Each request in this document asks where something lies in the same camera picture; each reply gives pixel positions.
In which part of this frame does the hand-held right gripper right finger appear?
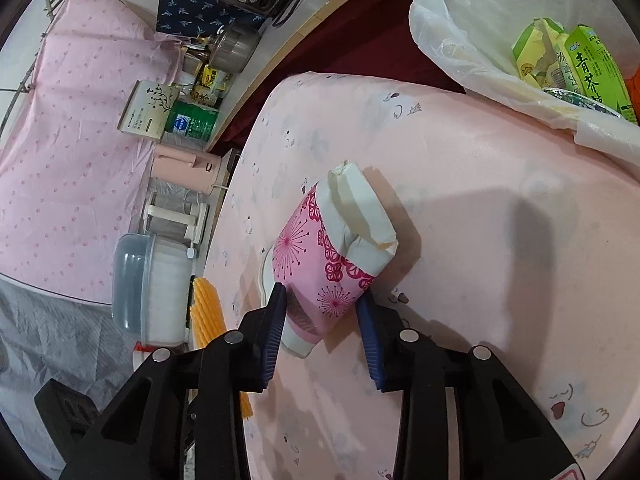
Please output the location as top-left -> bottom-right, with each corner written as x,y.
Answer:
356,290 -> 587,480

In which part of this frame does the dark red cabinet curtain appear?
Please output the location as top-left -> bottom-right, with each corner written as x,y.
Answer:
222,0 -> 466,143

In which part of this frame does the pink electric kettle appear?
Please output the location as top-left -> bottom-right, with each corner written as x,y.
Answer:
151,144 -> 223,193

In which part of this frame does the pink tablecloth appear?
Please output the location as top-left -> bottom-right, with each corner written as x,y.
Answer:
205,72 -> 640,480

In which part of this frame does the orange ribbed plastic object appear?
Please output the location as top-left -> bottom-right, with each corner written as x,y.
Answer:
192,276 -> 256,418

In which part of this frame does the dark sauce bottle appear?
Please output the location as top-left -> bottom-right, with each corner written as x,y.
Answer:
182,40 -> 216,73

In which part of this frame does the pink dotted cloth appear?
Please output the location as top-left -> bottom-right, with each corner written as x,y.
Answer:
0,0 -> 186,306

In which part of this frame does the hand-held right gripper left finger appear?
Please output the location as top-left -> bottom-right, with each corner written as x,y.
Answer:
59,282 -> 288,480

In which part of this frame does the small steel pot with lid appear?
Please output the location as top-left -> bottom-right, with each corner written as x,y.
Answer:
209,21 -> 262,73

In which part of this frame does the cardboard box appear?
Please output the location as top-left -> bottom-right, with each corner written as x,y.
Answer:
117,80 -> 182,140

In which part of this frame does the green can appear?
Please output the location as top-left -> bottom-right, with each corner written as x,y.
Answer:
165,100 -> 221,142

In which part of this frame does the green drink carton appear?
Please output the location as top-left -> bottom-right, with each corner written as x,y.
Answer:
566,24 -> 640,126

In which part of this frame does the dark green wrapper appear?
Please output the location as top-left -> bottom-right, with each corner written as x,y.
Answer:
542,86 -> 623,118

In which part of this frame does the grey translucent plastic sheet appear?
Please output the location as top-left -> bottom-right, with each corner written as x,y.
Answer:
0,280 -> 141,480

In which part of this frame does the bin with white bag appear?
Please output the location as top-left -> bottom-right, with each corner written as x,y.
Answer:
409,0 -> 640,181

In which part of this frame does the yellow label jar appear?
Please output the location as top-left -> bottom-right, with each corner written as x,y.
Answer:
192,67 -> 233,106

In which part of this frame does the lidded plastic container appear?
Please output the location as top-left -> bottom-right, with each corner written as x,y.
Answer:
111,232 -> 193,345

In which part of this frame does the yellow green snack packet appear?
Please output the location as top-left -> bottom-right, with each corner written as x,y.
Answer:
511,17 -> 571,92

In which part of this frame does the pink patterned paper cup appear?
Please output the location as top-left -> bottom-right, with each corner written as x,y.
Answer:
260,160 -> 399,359

